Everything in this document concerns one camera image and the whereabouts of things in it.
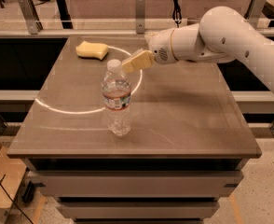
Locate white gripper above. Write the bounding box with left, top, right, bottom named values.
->
left=122, top=29, right=176, bottom=74

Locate yellow sponge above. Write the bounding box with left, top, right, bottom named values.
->
left=75, top=41, right=109, bottom=60

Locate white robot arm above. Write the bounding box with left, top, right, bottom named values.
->
left=122, top=7, right=274, bottom=94

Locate clear plastic water bottle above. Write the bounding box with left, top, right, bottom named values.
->
left=102, top=59, right=131, bottom=136

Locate grey drawer cabinet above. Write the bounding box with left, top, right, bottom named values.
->
left=29, top=169, right=243, bottom=224

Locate cardboard box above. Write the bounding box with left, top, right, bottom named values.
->
left=0, top=143, right=26, bottom=224

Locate hanging black cable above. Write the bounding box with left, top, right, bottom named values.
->
left=171, top=0, right=183, bottom=29

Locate middle metal rail bracket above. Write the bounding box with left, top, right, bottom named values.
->
left=135, top=0, right=145, bottom=34

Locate metal rail bracket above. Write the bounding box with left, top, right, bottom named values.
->
left=17, top=0, right=43, bottom=35
left=135, top=0, right=145, bottom=34
left=244, top=0, right=267, bottom=29

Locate left metal rail bracket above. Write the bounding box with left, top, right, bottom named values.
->
left=17, top=0, right=43, bottom=35

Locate right metal rail bracket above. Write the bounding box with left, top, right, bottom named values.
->
left=244, top=0, right=267, bottom=29

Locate black floor cable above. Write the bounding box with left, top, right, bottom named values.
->
left=0, top=163, right=34, bottom=224

